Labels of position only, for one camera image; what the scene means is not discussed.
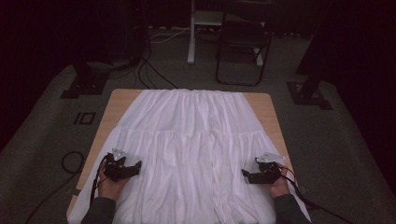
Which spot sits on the white skirt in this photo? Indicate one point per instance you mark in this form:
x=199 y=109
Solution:
x=193 y=146

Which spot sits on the white desk frame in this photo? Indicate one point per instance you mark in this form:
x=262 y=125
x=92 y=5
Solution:
x=191 y=46

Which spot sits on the round grey floor base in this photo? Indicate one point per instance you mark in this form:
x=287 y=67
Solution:
x=109 y=65

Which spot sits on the black folding chair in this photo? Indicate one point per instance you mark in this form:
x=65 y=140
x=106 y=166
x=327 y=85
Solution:
x=244 y=37

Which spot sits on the person's right hand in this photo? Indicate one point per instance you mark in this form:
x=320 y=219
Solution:
x=280 y=186

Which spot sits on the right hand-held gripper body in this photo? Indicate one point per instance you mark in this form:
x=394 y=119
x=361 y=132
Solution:
x=268 y=172

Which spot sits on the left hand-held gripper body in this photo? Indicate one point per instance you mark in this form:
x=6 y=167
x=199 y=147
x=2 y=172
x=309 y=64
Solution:
x=115 y=168

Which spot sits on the black stand with flat base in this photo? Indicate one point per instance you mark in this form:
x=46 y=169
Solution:
x=308 y=96
x=85 y=84

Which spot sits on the grey tape piece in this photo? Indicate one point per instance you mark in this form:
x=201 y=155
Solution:
x=74 y=191

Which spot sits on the dark equipment tower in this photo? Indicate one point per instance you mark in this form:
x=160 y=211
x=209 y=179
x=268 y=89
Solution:
x=127 y=28

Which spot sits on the person's left hand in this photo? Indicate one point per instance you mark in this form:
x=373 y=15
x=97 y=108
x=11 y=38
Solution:
x=109 y=188

